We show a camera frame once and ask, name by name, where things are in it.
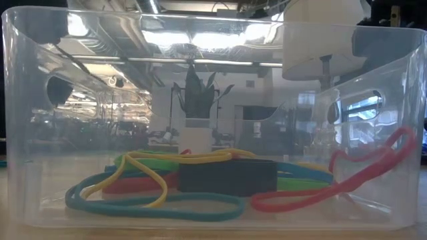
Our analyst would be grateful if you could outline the small potted green plant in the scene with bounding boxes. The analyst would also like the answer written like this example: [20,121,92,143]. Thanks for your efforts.
[171,63,236,155]

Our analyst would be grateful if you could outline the yellow rubber band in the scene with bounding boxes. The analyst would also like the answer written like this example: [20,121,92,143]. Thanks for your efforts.
[295,161,333,171]

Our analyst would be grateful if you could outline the table lamp white shade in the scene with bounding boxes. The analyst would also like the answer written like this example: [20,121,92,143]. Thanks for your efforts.
[282,0,371,93]

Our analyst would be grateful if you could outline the black screen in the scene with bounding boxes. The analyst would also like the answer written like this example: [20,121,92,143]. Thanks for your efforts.
[235,105,278,121]

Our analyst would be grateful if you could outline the green rubber band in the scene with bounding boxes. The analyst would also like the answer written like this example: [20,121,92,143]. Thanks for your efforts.
[113,150,332,192]

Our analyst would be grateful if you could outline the clear plastic bin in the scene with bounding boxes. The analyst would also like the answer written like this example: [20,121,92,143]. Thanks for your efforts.
[0,5,427,231]

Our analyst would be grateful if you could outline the colourful rubber bands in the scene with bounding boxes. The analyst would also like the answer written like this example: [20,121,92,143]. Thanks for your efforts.
[81,148,258,209]

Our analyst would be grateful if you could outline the wide black rubber band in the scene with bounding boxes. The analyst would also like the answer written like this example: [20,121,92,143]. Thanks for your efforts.
[177,158,279,198]

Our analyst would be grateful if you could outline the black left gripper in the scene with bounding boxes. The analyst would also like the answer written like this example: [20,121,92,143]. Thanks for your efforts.
[45,75,74,108]

